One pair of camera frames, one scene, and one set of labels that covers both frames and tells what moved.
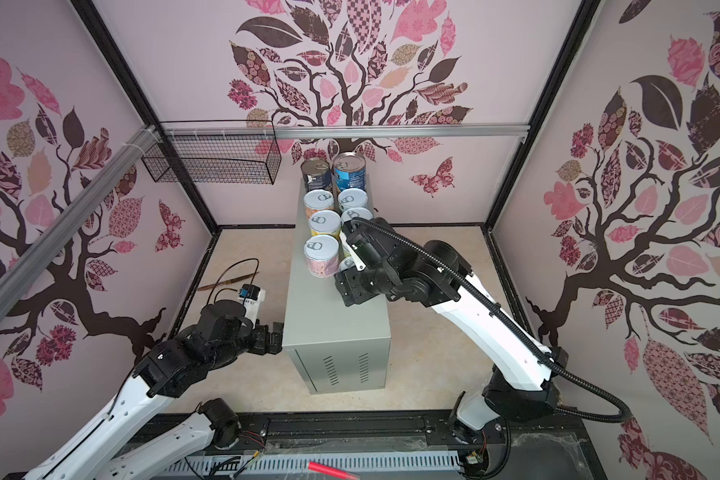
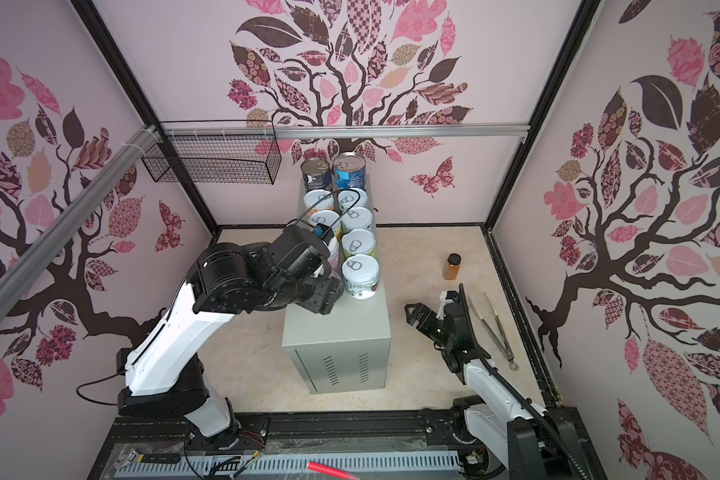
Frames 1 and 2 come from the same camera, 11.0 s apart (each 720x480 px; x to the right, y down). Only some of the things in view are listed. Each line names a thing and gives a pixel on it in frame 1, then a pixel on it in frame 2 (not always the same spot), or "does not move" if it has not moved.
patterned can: [351, 198] does not move
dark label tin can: [316, 174] does not move
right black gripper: [347, 284] → [423, 309]
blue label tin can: [349, 171] does not move
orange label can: [317, 200] does not move
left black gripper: [262, 347] → [322, 294]
